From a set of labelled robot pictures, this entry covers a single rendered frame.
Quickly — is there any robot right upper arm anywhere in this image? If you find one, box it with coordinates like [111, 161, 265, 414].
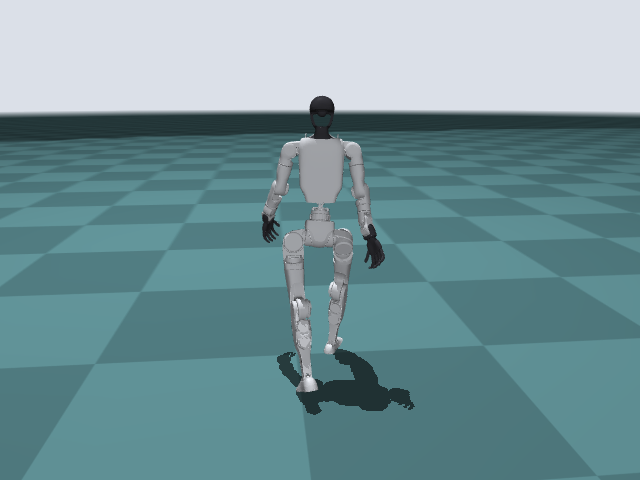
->
[343, 141, 365, 199]

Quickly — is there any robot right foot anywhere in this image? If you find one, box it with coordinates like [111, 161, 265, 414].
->
[324, 337, 343, 354]

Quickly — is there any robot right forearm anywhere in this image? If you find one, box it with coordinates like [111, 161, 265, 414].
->
[356, 183, 375, 237]

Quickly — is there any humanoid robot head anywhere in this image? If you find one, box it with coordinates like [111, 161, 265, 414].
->
[310, 96, 334, 139]

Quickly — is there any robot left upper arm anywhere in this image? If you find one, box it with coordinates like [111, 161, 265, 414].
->
[274, 141, 300, 196]

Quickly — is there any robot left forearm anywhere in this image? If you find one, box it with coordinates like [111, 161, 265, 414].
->
[262, 180, 282, 221]

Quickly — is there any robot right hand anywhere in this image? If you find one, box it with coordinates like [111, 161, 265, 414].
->
[363, 224, 385, 269]

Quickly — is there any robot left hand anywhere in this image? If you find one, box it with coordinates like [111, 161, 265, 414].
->
[262, 214, 280, 243]

